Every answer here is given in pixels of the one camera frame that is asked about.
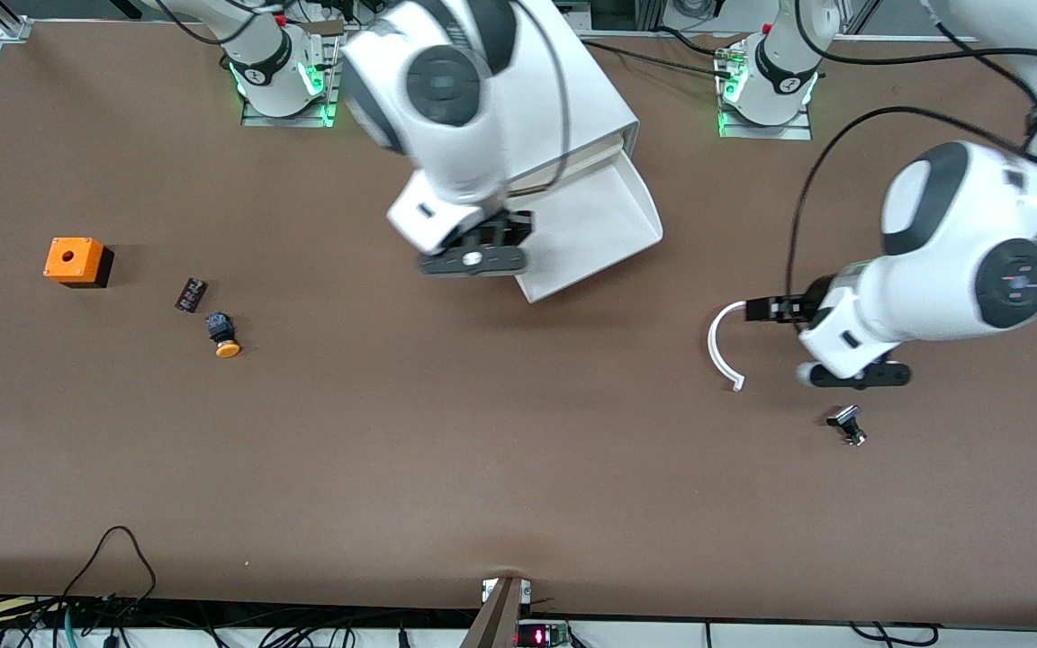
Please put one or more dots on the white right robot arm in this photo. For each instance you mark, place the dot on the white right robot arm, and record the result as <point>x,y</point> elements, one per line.
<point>446,81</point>

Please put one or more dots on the device with red display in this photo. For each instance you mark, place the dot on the device with red display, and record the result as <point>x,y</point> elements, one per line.
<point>538,637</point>

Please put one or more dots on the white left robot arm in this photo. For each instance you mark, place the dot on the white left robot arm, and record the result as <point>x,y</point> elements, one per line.
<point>960,234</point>

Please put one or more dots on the white semicircular bracket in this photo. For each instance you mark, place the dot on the white semicircular bracket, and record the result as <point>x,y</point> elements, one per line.
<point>713,351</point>

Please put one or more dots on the black square push button switch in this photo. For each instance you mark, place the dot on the black square push button switch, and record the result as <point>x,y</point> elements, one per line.
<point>847,423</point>

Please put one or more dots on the white post bracket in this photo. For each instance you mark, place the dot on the white post bracket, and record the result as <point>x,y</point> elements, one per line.
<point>527,589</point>

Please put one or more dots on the yellow mushroom push button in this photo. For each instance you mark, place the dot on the yellow mushroom push button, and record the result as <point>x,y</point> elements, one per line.
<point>223,337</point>

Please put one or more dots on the orange and black button enclosure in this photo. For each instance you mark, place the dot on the orange and black button enclosure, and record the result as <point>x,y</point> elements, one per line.
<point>73,259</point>

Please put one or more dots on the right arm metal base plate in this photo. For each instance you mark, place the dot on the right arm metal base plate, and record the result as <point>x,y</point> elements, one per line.
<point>284,121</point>

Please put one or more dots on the brown wooden post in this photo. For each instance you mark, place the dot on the brown wooden post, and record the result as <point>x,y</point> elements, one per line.
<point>491,621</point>

